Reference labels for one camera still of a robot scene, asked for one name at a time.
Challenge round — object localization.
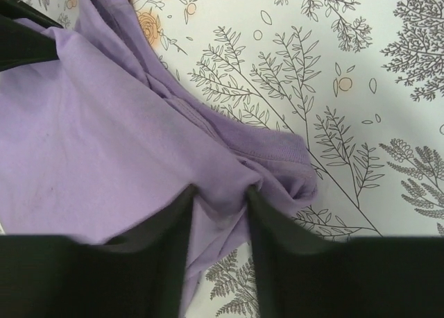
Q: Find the floral table cloth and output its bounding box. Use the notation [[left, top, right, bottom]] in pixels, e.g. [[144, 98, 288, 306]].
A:
[[1, 0, 443, 317]]

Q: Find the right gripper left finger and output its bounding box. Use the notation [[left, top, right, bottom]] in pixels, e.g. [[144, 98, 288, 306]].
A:
[[1, 186, 195, 317]]

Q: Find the purple t shirt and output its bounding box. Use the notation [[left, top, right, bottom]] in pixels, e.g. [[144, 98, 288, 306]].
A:
[[1, 0, 317, 311]]

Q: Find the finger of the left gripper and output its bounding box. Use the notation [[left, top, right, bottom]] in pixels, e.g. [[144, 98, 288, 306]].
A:
[[1, 0, 62, 72]]

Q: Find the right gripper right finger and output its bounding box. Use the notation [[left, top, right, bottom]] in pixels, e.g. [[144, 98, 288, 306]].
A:
[[247, 188, 443, 317]]

